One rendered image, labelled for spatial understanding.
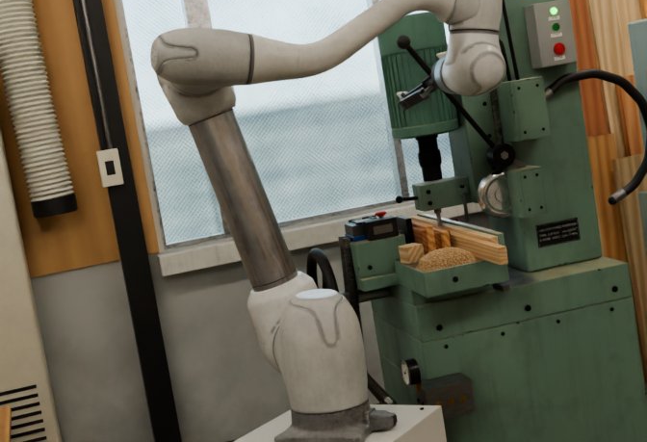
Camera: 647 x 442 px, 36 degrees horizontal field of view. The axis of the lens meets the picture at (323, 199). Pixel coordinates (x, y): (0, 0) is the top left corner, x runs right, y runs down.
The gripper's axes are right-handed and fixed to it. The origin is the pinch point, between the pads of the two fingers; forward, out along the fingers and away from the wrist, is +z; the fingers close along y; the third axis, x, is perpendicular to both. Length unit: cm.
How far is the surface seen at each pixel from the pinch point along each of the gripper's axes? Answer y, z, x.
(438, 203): -13.5, 19.4, -30.7
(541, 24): 33.6, 6.1, -12.6
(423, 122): -3.4, 14.8, -11.3
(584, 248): 6, 12, -66
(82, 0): -35, 138, 78
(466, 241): -18.2, 1.7, -37.1
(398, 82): -0.4, 18.5, 0.0
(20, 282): -117, 116, 23
